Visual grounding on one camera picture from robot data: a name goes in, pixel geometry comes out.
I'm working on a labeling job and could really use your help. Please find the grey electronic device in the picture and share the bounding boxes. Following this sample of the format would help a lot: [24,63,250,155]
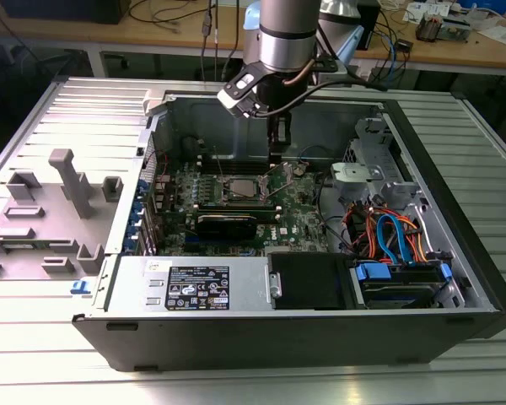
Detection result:
[440,6,476,42]

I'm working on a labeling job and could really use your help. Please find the silver power supply unit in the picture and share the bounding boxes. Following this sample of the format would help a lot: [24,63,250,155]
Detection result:
[93,255,275,316]

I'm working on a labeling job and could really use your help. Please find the silver CPU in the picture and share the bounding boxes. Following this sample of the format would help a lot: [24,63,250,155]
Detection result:
[228,178,262,200]

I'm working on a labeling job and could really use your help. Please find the finned cooler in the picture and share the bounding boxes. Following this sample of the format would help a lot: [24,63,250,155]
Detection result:
[417,11,444,43]

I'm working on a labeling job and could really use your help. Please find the black PC case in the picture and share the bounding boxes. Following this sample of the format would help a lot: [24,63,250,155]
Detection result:
[71,78,506,372]

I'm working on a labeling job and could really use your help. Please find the grey parts rack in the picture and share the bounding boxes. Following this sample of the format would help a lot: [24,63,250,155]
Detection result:
[0,148,126,282]

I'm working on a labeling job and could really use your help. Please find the blue disk carrier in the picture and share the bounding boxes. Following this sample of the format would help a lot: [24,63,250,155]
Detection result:
[353,260,455,311]

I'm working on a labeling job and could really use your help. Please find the white papers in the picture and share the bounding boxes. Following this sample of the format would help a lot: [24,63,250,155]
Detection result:
[403,1,450,23]

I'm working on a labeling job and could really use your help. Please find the metal socket cover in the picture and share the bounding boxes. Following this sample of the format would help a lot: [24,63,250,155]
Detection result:
[259,161,296,200]

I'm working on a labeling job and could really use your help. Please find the black RAM slot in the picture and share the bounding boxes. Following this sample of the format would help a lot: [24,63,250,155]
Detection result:
[196,162,277,169]
[196,155,276,162]
[196,202,277,211]
[197,159,276,165]
[197,165,277,172]

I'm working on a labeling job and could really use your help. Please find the hanging black cable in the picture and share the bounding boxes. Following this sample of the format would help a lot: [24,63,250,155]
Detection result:
[213,0,220,84]
[200,0,214,84]

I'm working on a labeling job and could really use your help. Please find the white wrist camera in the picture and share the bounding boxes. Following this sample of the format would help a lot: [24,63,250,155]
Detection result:
[216,71,261,120]

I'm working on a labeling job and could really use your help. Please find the copper coloured cable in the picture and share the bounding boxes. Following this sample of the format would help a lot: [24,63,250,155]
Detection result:
[283,58,317,88]

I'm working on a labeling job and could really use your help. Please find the metal locking lever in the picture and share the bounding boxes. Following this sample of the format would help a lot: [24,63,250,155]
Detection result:
[266,181,292,200]
[213,144,227,181]

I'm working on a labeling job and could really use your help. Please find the green motherboard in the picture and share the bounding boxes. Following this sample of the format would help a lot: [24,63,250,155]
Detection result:
[151,156,335,258]

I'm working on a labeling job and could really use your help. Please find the white paper sheet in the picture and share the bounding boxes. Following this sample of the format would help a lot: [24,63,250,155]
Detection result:
[478,24,506,46]

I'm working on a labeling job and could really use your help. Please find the wooden desk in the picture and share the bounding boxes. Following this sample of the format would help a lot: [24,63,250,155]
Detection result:
[0,0,506,79]

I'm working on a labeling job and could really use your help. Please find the silver metal bracket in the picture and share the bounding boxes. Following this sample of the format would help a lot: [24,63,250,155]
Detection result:
[329,161,384,192]

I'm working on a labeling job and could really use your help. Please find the black plastic shroud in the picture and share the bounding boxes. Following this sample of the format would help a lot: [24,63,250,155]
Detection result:
[266,251,358,312]

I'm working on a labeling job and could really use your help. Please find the blue wire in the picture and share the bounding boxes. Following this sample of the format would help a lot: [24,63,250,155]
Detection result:
[376,213,411,266]

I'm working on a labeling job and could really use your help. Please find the thick black cable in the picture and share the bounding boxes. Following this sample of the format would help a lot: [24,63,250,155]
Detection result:
[317,170,355,257]

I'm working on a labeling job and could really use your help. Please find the silver drive cage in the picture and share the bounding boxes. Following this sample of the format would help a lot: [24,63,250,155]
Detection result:
[343,116,425,199]

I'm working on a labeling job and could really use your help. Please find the black monitor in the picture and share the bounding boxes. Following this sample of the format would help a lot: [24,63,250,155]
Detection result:
[0,0,130,25]

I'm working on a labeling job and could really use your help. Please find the thin black wire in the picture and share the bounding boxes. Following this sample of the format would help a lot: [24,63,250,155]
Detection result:
[298,144,337,166]

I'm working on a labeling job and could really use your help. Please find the graphics card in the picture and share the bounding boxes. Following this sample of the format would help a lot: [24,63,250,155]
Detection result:
[193,212,261,242]

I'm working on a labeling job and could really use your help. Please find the black computer tower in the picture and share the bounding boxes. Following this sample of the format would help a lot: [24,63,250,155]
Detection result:
[358,0,381,51]

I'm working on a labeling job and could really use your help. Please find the black camera cable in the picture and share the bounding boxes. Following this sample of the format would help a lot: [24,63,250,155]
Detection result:
[248,78,391,119]

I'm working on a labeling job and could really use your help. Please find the blue cable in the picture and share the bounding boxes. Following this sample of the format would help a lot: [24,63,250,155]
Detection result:
[385,31,401,77]

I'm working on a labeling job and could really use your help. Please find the orange wire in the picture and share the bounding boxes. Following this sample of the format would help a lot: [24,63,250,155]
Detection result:
[345,202,431,265]

